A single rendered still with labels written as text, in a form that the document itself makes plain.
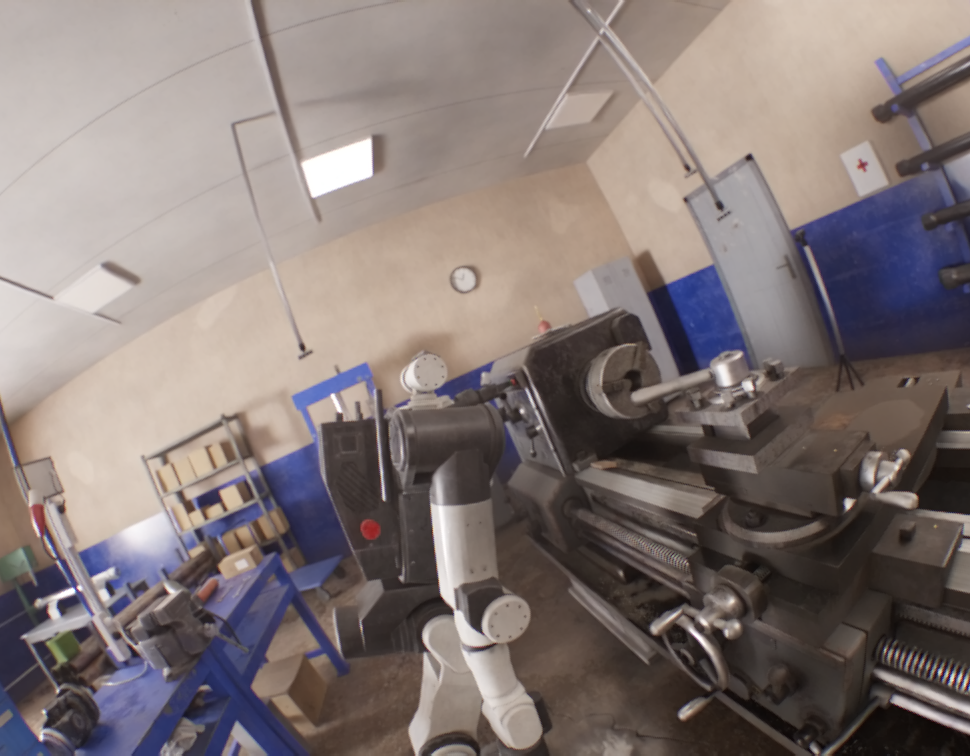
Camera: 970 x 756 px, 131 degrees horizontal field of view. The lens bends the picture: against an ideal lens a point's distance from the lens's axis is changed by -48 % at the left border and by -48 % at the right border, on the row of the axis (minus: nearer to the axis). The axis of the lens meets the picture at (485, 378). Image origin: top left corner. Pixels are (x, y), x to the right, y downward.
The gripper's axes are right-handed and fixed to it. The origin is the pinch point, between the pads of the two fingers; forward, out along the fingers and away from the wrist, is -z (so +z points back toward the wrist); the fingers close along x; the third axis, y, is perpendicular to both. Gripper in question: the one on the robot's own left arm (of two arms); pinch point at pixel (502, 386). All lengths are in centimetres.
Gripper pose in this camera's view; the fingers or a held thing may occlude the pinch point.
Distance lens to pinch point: 159.0
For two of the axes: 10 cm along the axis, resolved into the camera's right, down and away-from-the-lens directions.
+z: -8.9, 4.0, -2.3
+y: -4.1, -9.1, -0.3
